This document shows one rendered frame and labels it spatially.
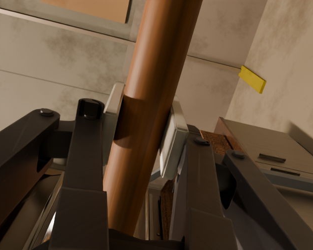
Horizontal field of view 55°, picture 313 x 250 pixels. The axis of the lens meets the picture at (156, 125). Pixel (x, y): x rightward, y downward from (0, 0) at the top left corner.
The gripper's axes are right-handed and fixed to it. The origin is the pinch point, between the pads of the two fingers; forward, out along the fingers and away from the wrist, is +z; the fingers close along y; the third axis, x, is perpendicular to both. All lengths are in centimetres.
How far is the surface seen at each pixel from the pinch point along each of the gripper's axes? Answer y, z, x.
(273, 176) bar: 60, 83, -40
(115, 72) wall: -21, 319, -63
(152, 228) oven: 28, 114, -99
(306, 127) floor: 118, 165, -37
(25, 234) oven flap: -32, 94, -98
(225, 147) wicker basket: 56, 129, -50
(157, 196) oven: 32, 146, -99
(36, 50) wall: -107, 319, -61
